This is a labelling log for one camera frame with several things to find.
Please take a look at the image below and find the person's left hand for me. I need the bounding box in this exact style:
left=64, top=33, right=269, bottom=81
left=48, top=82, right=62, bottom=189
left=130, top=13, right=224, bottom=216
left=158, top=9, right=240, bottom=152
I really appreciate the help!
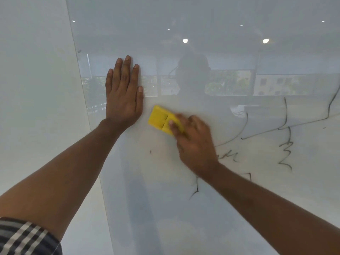
left=105, top=55, right=144, bottom=128

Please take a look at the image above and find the person's right hand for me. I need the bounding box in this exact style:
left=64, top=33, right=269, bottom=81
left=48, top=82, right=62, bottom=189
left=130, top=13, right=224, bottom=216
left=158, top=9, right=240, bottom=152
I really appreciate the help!
left=169, top=113, right=221, bottom=181

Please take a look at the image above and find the yellow eraser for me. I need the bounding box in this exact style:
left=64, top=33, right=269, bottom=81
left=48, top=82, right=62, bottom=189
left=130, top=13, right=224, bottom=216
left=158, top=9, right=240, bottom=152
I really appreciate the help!
left=147, top=104, right=186, bottom=136

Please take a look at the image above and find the white glass whiteboard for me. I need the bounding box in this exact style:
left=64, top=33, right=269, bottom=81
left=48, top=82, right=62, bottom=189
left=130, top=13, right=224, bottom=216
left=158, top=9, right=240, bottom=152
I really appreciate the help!
left=65, top=0, right=340, bottom=255

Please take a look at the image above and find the person's right forearm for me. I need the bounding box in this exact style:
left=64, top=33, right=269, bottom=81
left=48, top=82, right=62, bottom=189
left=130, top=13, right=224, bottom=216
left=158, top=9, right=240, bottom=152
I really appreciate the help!
left=202, top=162, right=340, bottom=255

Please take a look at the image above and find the person's left forearm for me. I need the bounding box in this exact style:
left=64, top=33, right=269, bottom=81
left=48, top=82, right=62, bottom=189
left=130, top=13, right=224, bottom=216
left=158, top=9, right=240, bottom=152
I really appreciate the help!
left=0, top=118, right=125, bottom=242

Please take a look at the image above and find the black white striped shirt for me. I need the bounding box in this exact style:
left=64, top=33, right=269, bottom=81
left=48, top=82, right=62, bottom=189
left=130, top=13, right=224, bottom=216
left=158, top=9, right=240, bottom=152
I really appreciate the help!
left=0, top=217, right=63, bottom=255

